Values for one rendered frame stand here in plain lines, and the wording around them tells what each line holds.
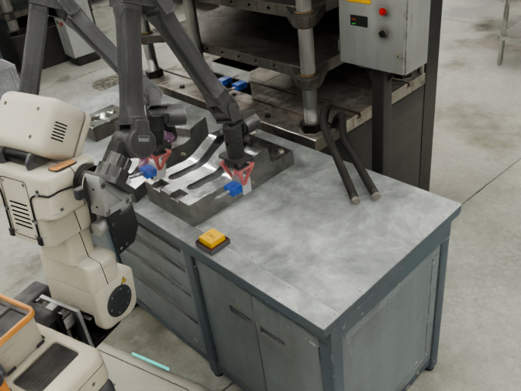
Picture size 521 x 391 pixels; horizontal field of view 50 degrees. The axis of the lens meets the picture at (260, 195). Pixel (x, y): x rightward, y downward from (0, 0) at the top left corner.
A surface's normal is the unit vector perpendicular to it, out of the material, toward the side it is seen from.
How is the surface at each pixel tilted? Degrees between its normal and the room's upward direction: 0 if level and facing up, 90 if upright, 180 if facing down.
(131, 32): 73
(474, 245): 0
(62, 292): 82
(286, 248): 0
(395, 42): 90
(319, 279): 0
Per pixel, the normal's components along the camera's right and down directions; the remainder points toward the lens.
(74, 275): -0.50, 0.41
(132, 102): 0.64, 0.00
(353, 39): -0.71, 0.46
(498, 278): -0.11, -0.83
